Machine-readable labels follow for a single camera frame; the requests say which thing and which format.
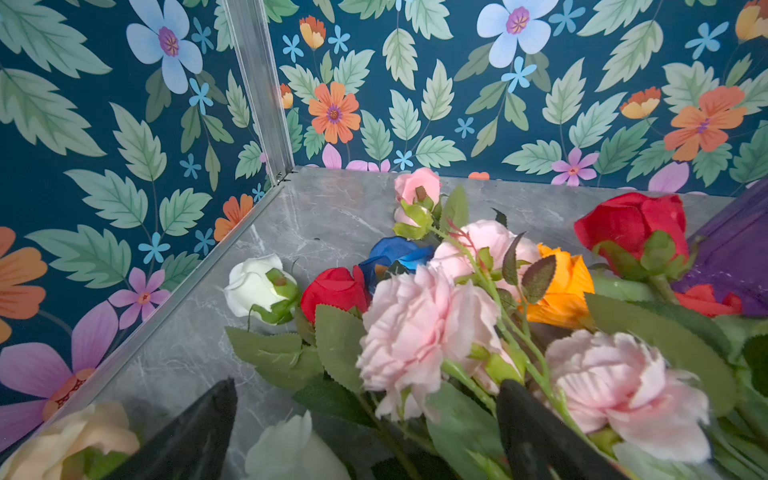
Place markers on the purple blue glass vase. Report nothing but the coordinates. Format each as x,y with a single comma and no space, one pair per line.
729,275

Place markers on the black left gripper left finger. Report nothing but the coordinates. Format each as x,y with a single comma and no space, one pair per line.
193,446

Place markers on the pink rosebud stem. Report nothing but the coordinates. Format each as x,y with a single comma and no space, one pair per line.
417,195

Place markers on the orange rose stem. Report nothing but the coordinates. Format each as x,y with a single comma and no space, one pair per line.
564,304

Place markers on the cream peach rose stem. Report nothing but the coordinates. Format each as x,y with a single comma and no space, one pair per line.
103,426

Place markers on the blue rose stem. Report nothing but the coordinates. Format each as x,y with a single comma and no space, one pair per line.
393,256

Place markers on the aluminium frame post left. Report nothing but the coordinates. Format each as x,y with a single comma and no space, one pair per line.
252,44

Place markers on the white rose near camera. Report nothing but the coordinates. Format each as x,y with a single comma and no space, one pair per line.
291,449

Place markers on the pink carnation spray stem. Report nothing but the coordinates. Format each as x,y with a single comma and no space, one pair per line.
441,312

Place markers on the red rose stem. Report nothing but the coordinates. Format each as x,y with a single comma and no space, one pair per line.
337,287
642,238

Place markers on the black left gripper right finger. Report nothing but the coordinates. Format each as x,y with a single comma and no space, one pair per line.
538,445

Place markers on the red rose stem lying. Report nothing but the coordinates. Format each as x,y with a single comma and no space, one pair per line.
337,287

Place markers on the white rose stem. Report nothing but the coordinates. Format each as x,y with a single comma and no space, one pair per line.
260,288

